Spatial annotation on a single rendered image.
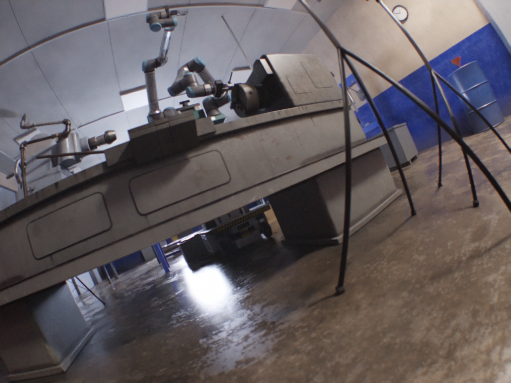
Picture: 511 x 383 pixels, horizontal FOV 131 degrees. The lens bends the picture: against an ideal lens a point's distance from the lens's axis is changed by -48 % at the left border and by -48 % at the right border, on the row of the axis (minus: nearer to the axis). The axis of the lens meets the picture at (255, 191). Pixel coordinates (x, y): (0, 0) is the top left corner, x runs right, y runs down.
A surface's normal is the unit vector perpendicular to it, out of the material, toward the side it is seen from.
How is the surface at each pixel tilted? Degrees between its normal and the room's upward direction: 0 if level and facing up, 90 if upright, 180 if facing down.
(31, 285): 90
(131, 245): 90
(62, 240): 90
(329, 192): 90
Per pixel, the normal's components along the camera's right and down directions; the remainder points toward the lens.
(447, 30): -0.84, 0.35
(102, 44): 0.40, 0.92
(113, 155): 0.36, -0.20
